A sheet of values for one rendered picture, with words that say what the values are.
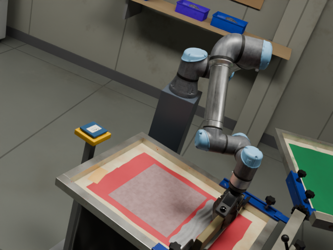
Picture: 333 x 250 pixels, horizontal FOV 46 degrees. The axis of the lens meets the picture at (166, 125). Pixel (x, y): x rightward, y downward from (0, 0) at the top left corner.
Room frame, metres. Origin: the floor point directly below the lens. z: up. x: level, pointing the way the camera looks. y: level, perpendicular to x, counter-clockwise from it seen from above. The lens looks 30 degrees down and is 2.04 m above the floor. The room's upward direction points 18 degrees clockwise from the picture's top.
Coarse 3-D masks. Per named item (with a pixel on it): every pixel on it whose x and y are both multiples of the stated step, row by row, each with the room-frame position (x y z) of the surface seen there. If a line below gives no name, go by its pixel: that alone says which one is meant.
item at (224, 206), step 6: (228, 192) 1.19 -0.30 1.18; (234, 192) 1.19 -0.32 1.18; (228, 198) 1.17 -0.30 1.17; (234, 198) 1.17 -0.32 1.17; (222, 204) 1.14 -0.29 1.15; (228, 204) 1.15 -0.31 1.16; (234, 204) 1.16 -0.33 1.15; (216, 210) 1.12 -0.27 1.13; (222, 210) 1.12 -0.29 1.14; (228, 210) 1.13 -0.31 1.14; (222, 216) 1.11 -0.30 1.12
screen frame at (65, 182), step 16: (128, 144) 1.56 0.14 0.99; (144, 144) 1.66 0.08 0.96; (160, 144) 1.65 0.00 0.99; (96, 160) 1.37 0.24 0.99; (176, 160) 1.58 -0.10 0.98; (64, 176) 1.20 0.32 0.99; (80, 176) 1.26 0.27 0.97; (208, 176) 1.52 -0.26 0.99; (80, 192) 1.14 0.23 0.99; (96, 208) 1.09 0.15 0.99; (256, 208) 1.40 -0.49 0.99; (112, 224) 1.05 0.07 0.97; (128, 224) 1.06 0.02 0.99; (272, 224) 1.32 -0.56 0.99; (128, 240) 1.02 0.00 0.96; (144, 240) 1.01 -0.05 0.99; (256, 240) 1.20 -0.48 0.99
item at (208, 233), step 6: (216, 222) 1.14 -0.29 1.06; (222, 222) 1.18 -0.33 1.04; (210, 228) 1.10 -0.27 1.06; (216, 228) 1.12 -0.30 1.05; (204, 234) 1.06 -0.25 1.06; (210, 234) 1.07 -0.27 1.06; (198, 240) 1.03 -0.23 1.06; (204, 240) 1.03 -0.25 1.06; (210, 240) 1.11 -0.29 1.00; (192, 246) 1.03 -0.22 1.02; (198, 246) 1.02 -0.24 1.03; (204, 246) 1.06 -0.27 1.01
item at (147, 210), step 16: (112, 176) 1.34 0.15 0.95; (128, 176) 1.37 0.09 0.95; (96, 192) 1.21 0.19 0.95; (112, 192) 1.24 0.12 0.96; (128, 192) 1.27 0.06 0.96; (144, 192) 1.30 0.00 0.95; (128, 208) 1.18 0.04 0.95; (144, 208) 1.21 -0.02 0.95; (160, 208) 1.24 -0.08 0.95; (176, 208) 1.27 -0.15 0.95; (144, 224) 1.12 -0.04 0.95; (160, 224) 1.15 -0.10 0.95; (176, 224) 1.18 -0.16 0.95; (160, 240) 1.07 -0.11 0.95
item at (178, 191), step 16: (144, 160) 1.53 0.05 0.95; (144, 176) 1.41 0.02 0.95; (160, 176) 1.45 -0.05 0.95; (176, 176) 1.49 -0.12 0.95; (160, 192) 1.34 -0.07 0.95; (176, 192) 1.37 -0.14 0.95; (192, 192) 1.41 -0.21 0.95; (192, 208) 1.30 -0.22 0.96; (240, 224) 1.30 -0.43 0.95; (224, 240) 1.18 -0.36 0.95
